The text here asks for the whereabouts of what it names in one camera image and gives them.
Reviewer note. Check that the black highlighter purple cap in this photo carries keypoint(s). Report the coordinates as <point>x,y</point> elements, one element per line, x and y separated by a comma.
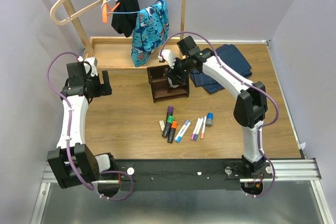
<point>169,112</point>

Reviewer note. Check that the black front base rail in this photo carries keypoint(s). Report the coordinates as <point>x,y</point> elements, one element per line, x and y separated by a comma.
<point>181,174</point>

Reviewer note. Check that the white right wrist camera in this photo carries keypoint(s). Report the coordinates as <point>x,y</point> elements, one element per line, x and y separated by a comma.
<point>168,57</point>

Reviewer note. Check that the aluminium frame rail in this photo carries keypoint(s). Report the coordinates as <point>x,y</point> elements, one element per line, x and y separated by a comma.
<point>190,191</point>

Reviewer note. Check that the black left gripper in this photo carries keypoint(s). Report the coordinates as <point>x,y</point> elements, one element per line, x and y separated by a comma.
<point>103,89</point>

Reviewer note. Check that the blue patterned shorts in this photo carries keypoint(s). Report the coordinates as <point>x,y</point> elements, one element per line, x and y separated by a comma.
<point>151,31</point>

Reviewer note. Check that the white marker magenta cap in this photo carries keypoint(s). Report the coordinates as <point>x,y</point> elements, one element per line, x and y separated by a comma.
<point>195,129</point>

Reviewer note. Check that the grey blue glue stick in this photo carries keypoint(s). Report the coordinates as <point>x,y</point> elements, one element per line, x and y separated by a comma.
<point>209,120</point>

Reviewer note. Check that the black hanging garment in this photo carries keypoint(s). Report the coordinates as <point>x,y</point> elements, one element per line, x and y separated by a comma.
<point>125,22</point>

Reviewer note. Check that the black highlighter green cap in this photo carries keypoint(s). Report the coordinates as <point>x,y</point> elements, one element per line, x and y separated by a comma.
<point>167,127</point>

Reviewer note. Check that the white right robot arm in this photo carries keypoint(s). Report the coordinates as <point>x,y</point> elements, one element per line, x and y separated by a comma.
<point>250,107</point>

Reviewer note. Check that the white eraser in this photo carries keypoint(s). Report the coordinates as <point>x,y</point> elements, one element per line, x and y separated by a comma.
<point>162,125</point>

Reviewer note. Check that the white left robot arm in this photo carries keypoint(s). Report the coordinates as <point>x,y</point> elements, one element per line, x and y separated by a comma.
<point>72,162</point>

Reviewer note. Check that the white marker salmon cap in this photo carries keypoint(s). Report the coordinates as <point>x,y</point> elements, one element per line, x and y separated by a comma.
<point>203,127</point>

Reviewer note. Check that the black highlighter orange cap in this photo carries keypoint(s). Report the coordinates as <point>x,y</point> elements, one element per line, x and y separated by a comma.
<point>172,132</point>

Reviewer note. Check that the white marker teal cap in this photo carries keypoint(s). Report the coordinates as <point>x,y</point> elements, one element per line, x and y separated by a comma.
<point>198,129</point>

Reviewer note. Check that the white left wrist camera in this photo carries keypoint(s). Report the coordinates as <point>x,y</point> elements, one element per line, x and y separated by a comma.
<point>90,65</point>

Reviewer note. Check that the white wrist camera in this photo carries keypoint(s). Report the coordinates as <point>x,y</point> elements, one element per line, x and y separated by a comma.
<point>90,65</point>
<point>168,57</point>

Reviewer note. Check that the dark wooden desk organizer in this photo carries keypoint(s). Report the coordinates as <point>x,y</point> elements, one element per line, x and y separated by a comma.
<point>160,87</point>

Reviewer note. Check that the wooden clothes rack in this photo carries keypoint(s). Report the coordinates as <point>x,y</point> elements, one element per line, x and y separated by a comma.
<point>114,52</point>

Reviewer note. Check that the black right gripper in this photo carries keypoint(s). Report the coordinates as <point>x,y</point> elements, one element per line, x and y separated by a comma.
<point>173,73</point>

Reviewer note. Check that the white marker lavender cap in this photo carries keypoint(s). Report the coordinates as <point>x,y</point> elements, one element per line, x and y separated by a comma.
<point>181,130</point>

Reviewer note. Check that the white marker blue cap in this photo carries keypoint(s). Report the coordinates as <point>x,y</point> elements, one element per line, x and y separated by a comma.
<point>182,134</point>

